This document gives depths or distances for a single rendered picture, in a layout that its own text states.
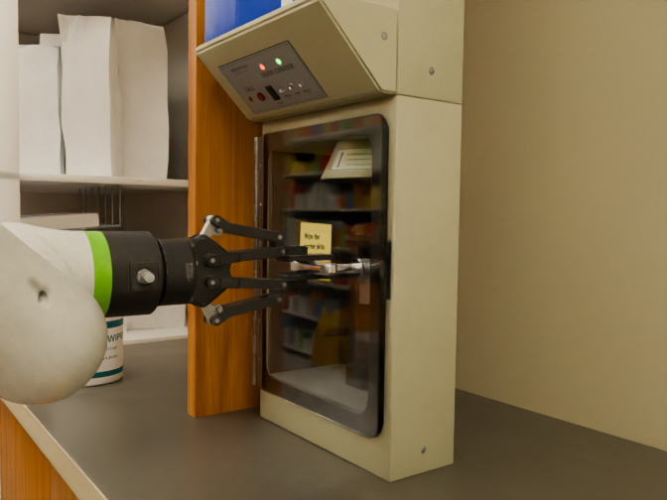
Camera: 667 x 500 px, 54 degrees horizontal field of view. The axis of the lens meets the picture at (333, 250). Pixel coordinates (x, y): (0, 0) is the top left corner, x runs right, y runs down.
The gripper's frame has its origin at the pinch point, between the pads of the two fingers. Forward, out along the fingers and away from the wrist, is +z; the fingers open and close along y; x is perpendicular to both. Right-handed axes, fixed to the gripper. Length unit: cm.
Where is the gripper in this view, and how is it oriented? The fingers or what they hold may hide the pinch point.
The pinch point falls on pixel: (305, 266)
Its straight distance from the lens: 85.0
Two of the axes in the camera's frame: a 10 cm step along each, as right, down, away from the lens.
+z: 8.1, -0.2, 5.8
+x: -5.8, -0.4, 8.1
